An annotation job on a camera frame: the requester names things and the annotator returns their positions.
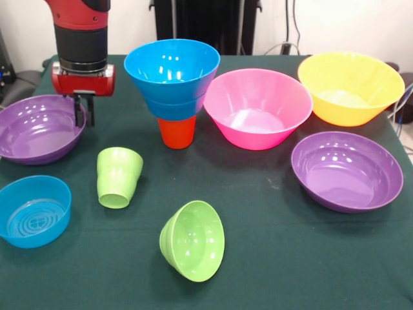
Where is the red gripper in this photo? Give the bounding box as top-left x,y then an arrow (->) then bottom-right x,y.
51,61 -> 117,128

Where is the purple bowl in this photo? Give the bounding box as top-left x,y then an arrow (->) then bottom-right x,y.
0,94 -> 87,166
290,130 -> 404,214

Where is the green cup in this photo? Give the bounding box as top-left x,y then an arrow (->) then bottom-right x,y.
96,147 -> 145,210

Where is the blue bowl with ringed bottom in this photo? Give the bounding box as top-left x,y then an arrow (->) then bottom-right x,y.
141,93 -> 205,122
0,175 -> 72,249

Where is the orange cup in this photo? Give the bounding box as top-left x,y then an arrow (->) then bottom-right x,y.
157,115 -> 197,150

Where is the deep smooth blue bowl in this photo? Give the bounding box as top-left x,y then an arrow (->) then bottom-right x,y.
123,38 -> 221,107

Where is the small green bowl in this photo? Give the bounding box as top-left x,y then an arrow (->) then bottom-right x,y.
159,200 -> 226,284

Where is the pink bowl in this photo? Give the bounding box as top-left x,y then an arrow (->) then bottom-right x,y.
203,68 -> 314,151

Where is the black rounded seat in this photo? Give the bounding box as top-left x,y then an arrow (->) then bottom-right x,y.
6,68 -> 43,107

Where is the black equipment rack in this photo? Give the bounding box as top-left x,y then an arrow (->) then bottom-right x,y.
0,30 -> 16,98

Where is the dark green tablecloth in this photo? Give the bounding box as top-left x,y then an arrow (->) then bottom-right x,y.
0,54 -> 413,310

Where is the yellow-orange bowl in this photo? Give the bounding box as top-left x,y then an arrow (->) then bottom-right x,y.
297,51 -> 406,127

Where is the black plug with grey cable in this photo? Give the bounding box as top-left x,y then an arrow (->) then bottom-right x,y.
264,41 -> 299,56

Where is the light blue cable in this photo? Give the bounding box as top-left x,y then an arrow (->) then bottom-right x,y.
385,82 -> 413,125

